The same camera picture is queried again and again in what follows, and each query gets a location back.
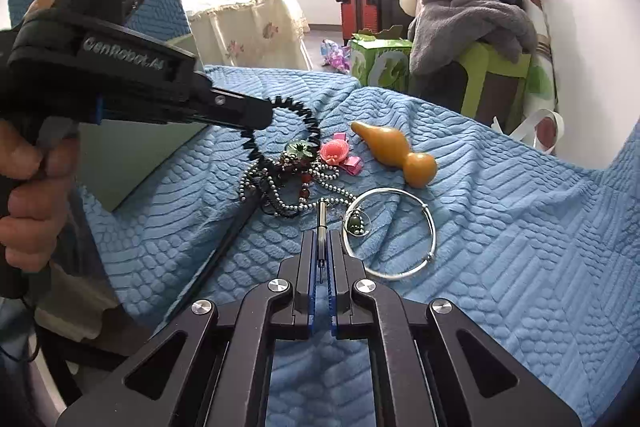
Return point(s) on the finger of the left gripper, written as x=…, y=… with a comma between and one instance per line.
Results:
x=233, y=110

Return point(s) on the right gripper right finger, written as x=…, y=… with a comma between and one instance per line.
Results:
x=348, y=319

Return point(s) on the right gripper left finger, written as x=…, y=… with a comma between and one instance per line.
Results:
x=304, y=300

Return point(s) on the dark metal hair clip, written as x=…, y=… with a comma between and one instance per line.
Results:
x=322, y=232

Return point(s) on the small silver ring pendant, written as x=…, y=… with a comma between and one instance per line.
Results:
x=356, y=222

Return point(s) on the green flower hairpin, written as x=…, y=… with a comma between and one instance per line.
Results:
x=298, y=156

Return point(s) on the pink flower hair clip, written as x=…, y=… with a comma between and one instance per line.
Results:
x=336, y=153

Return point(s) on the silver bangle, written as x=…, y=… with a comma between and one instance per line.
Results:
x=402, y=242

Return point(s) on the orange gourd ornament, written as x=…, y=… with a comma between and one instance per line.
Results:
x=391, y=148

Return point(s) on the person's left hand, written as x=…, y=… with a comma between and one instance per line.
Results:
x=38, y=208

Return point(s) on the cream embroidered cover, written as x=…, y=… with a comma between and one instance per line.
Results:
x=252, y=33

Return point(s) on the purple patterned cloth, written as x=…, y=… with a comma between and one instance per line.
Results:
x=335, y=56

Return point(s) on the green cardboard box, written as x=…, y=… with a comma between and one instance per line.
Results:
x=381, y=59

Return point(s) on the red suitcase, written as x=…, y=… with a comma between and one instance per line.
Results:
x=357, y=15

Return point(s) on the grey blanket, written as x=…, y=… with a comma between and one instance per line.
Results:
x=444, y=29

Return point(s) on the green plastic stool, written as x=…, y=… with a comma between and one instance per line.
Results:
x=480, y=84

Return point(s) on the white printed shopping bag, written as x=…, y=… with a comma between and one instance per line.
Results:
x=539, y=125

